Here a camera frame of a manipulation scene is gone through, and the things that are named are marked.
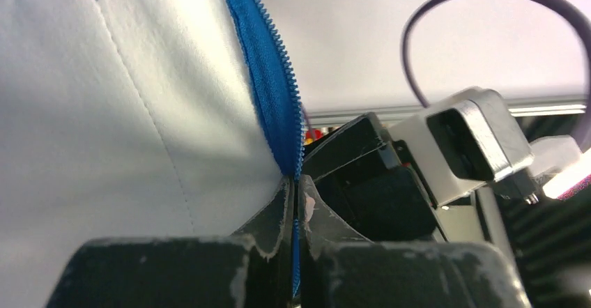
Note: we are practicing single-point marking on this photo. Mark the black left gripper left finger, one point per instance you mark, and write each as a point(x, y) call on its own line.
point(252, 267)

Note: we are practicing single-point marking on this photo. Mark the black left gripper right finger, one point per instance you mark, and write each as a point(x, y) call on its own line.
point(341, 268)

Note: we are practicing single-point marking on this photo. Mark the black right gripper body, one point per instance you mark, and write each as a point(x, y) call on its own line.
point(371, 182)

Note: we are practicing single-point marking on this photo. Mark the blue zip-up jacket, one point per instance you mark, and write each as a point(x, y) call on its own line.
point(135, 119)

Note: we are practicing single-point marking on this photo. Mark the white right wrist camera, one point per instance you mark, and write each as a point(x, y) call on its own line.
point(464, 142)

